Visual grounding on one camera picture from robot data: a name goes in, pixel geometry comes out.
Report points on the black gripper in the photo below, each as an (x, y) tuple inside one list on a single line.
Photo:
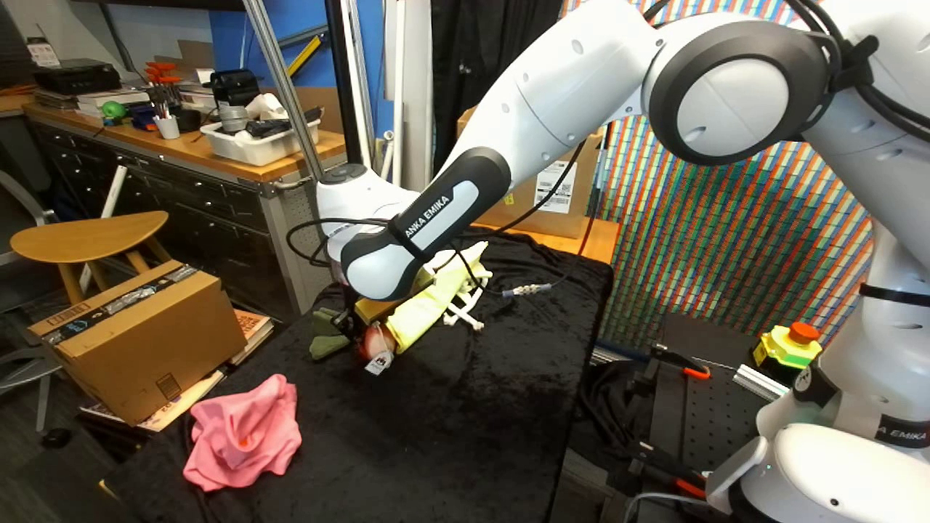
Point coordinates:
[(349, 314)]

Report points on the pale yellow cloth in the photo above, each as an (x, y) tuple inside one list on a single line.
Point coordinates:
[(424, 306)]

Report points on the pink cloth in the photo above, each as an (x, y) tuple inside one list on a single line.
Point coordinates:
[(241, 437)]

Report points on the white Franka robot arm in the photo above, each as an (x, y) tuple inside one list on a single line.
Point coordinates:
[(581, 89)]

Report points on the black velvet tablecloth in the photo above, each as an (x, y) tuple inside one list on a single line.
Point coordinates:
[(465, 424)]

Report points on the wooden top workbench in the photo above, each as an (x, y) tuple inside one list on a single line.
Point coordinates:
[(193, 205)]

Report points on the white plastic bin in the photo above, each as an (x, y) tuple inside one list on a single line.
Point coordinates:
[(257, 145)]

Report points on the large cardboard box black tape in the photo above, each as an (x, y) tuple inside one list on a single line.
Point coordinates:
[(145, 337)]

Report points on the silver slanted metal pole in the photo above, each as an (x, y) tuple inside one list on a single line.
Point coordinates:
[(291, 105)]

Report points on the black vertical pole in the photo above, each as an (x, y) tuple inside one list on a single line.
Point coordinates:
[(346, 96)]

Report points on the black round device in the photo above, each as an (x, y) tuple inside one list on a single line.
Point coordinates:
[(234, 91)]

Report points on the white cup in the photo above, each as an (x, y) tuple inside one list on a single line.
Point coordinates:
[(167, 126)]

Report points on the cardboard box white labels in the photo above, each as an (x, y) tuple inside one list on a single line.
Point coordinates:
[(584, 183)]

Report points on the wooden stool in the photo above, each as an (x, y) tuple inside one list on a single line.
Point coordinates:
[(89, 237)]

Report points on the orange small toy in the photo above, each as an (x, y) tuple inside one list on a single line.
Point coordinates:
[(160, 73)]

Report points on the green small object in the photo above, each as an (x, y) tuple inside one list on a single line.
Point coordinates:
[(112, 110)]

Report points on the grey office chair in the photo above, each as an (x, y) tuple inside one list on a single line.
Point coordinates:
[(19, 359)]

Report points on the black box device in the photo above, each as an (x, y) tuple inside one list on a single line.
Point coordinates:
[(77, 75)]

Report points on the black perforated breadboard table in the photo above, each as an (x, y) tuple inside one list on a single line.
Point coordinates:
[(706, 417)]

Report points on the multicolour striped backdrop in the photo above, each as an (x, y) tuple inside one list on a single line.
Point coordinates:
[(735, 250)]

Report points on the silver metal bar tool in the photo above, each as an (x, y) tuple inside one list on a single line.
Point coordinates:
[(759, 378)]

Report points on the yellow emergency stop button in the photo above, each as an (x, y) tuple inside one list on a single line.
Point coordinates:
[(786, 347)]

